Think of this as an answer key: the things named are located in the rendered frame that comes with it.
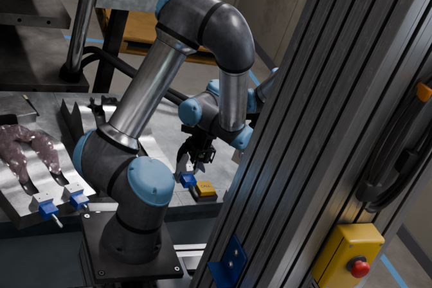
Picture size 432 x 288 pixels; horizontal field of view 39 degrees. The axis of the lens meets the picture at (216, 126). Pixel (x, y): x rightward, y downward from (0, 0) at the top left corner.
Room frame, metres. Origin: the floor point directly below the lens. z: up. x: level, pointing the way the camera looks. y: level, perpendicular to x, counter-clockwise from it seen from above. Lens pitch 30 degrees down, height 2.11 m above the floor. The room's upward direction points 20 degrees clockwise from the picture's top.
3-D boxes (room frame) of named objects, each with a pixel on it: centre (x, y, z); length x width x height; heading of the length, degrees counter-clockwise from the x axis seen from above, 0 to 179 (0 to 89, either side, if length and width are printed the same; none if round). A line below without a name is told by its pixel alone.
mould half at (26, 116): (1.53, 0.56, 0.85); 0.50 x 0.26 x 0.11; 54
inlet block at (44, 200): (1.34, 0.37, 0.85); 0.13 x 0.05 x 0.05; 54
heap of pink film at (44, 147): (1.54, 0.55, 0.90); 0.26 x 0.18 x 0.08; 54
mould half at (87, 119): (1.82, 0.33, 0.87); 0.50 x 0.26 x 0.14; 37
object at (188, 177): (1.62, 0.02, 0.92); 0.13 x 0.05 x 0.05; 36
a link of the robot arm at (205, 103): (1.54, 0.05, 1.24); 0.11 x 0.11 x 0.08; 67
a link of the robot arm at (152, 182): (1.15, 0.11, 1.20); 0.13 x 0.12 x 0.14; 67
